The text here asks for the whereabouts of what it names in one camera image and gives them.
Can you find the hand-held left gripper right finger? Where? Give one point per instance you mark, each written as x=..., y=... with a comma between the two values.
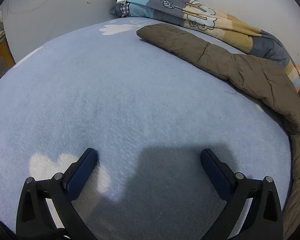
x=216, y=173

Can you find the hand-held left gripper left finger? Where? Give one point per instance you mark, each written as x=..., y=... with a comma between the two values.
x=81, y=173

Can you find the brown quilted puffer jacket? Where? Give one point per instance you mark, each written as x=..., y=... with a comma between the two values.
x=240, y=67

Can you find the light blue fleece bed blanket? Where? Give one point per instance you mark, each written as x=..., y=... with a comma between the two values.
x=115, y=92

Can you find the patchwork cartoon print quilt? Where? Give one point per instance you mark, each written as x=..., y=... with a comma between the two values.
x=202, y=12

